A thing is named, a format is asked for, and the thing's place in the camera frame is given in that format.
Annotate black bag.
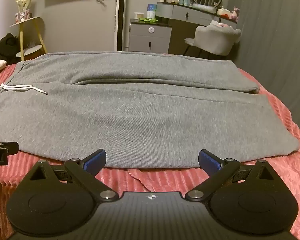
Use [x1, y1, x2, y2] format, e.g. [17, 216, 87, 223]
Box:
[0, 33, 20, 64]

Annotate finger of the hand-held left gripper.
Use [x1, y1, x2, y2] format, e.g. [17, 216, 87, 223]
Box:
[0, 142, 19, 154]

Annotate white and red box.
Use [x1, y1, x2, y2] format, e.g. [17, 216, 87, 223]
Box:
[216, 6, 232, 17]

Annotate pink ribbed blanket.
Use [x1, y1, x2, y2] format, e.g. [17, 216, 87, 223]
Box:
[0, 61, 300, 240]

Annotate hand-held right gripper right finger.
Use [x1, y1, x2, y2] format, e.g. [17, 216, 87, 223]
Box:
[184, 149, 275, 202]

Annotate yellow round side table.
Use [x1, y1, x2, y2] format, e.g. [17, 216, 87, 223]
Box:
[10, 17, 48, 58]

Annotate grey vanity desk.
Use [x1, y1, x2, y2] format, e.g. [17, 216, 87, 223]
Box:
[157, 2, 238, 55]

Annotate pink plush toy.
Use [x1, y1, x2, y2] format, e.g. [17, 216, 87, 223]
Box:
[229, 7, 241, 22]

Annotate blue and white box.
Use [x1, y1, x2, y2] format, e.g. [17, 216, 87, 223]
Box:
[147, 3, 158, 19]

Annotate grey curtain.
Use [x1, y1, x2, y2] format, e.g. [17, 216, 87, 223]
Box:
[236, 0, 300, 140]

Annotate grey sweat pants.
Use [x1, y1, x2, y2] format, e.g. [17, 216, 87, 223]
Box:
[0, 51, 300, 169]

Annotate grey nightstand cabinet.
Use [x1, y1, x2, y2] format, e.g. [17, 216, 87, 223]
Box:
[129, 18, 172, 53]

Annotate cream wrapped flower bouquet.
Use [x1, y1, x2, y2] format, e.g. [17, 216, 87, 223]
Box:
[14, 0, 36, 14]

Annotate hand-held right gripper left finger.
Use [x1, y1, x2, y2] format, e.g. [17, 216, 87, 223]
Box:
[30, 149, 117, 202]

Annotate grey upholstered chair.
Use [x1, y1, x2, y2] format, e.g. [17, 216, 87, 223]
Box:
[184, 21, 242, 58]

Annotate white standing air conditioner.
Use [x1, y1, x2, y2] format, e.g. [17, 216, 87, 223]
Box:
[114, 0, 129, 52]

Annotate pink patterned box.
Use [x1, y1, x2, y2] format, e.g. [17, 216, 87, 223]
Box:
[14, 9, 31, 22]

